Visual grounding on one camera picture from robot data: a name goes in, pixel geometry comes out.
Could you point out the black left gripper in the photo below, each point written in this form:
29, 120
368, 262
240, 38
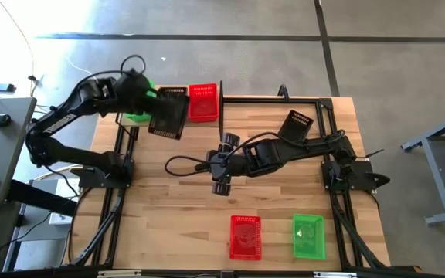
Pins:
135, 92

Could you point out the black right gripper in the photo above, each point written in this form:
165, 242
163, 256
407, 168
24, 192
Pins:
220, 164

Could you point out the green plastic slotted basket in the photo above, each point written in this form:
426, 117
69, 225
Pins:
309, 236
139, 117

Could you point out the red plastic slotted basket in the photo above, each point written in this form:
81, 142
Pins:
245, 237
203, 102

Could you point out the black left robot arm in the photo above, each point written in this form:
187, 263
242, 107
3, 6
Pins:
60, 123

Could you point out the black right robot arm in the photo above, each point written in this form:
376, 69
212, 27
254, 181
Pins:
284, 152

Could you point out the white box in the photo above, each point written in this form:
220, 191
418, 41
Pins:
68, 189
61, 219

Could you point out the small black device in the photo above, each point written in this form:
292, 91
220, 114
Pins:
1, 120

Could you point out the black desk beam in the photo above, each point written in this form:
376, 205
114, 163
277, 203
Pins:
41, 197

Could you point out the grey metal table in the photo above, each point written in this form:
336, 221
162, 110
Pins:
439, 177

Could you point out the wooden shelf with black frame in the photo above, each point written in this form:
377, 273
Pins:
221, 131

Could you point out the black aluminium rig frame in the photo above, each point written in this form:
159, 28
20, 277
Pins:
269, 100

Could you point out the black bracket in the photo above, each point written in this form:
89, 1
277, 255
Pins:
283, 92

